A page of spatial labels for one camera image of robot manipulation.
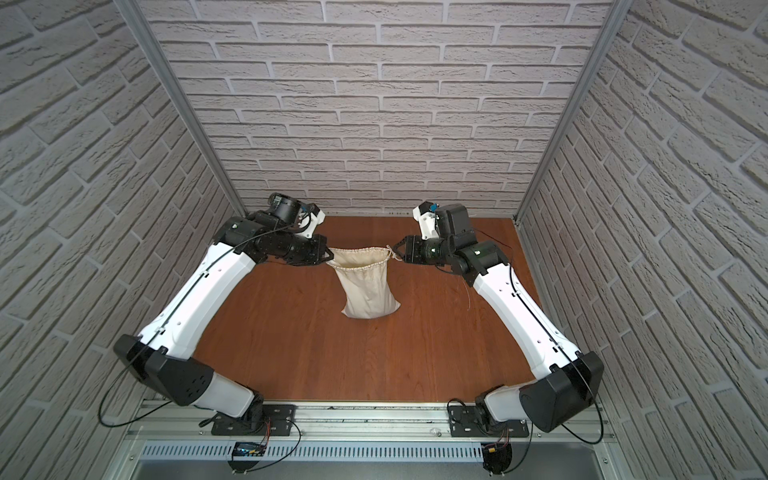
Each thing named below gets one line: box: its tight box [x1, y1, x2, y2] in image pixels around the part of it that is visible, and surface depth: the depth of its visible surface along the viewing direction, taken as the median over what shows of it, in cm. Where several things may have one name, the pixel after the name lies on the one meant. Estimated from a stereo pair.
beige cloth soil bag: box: [326, 245, 403, 319], surface depth 77 cm
